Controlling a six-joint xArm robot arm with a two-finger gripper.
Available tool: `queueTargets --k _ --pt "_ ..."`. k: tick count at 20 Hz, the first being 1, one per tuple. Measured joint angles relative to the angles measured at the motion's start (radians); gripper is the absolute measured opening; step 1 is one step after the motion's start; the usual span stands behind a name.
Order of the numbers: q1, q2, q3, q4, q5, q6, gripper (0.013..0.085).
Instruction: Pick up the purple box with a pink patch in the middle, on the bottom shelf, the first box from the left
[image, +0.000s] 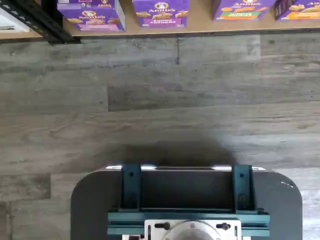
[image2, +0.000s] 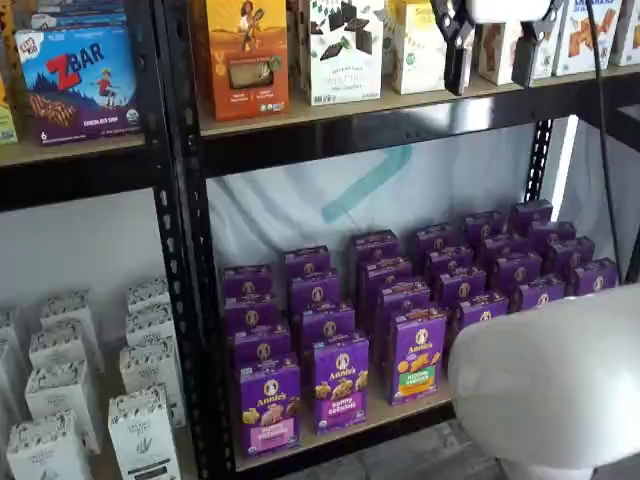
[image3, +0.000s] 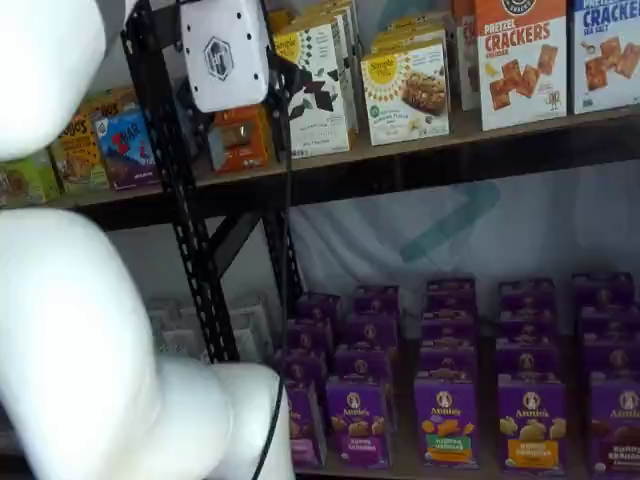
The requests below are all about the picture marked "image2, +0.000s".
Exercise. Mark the white snack box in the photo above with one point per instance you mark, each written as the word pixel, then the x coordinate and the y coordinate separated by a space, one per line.
pixel 547 57
pixel 629 30

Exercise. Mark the green yellow snack box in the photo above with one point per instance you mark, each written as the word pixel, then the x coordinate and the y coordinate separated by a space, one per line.
pixel 6 120

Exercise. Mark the white patterned carton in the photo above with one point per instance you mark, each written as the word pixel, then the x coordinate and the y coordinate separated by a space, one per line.
pixel 150 365
pixel 147 325
pixel 147 292
pixel 62 345
pixel 145 435
pixel 67 307
pixel 60 395
pixel 7 325
pixel 47 450

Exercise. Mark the white plastic backdrop sheet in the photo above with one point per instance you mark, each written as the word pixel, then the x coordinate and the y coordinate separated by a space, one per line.
pixel 300 210

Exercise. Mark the purple box yellow patch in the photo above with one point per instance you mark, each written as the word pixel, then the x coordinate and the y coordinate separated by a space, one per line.
pixel 480 312

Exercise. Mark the black metal shelf rack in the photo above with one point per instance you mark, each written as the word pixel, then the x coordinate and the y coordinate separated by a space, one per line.
pixel 195 250
pixel 75 185

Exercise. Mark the blue ZBar snack box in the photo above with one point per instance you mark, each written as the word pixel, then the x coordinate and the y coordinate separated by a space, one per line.
pixel 80 85

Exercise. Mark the yellow white Simple box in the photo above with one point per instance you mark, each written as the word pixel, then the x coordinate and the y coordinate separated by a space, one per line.
pixel 415 50

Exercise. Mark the purple box violet patch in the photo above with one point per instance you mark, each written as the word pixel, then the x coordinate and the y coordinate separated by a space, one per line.
pixel 340 385

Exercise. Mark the orange cracker box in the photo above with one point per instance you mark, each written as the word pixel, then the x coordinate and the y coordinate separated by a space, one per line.
pixel 247 60

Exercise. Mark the white box brown crackers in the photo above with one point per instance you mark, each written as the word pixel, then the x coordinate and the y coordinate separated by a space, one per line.
pixel 492 52

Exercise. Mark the white chocolate thins box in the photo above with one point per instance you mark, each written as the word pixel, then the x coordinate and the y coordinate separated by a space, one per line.
pixel 345 55

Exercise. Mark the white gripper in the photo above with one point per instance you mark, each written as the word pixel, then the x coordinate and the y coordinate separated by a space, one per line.
pixel 505 9

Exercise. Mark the blue white crackers box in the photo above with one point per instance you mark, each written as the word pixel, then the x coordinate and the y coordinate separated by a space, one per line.
pixel 582 40

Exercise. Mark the purple Annie's snack box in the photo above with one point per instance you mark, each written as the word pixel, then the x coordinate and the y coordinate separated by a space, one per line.
pixel 260 345
pixel 307 260
pixel 247 282
pixel 450 259
pixel 552 232
pixel 252 312
pixel 387 272
pixel 570 254
pixel 327 322
pixel 402 297
pixel 500 246
pixel 515 270
pixel 592 275
pixel 482 225
pixel 537 295
pixel 530 210
pixel 315 290
pixel 435 239
pixel 460 285
pixel 375 245

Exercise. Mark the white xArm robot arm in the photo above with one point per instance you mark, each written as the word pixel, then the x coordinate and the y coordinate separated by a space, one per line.
pixel 550 375

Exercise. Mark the flat blue snack box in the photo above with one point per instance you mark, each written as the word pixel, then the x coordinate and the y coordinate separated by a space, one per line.
pixel 75 15

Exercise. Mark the purple box pink patch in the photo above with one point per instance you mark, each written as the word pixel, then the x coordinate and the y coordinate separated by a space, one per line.
pixel 270 400

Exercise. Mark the purple box green patch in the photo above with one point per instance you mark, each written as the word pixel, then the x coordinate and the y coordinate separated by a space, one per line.
pixel 417 360

